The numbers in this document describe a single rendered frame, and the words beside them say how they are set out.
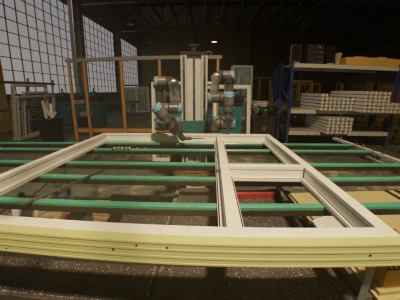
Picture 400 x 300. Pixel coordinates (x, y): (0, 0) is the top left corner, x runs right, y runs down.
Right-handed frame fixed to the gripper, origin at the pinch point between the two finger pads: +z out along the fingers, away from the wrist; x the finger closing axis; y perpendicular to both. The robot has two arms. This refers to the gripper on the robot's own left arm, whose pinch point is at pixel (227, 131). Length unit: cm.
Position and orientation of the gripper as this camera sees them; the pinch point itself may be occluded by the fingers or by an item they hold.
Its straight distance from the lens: 195.2
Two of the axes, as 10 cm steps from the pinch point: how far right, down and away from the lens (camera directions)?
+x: 0.5, -2.5, 9.7
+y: 10.0, 0.1, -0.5
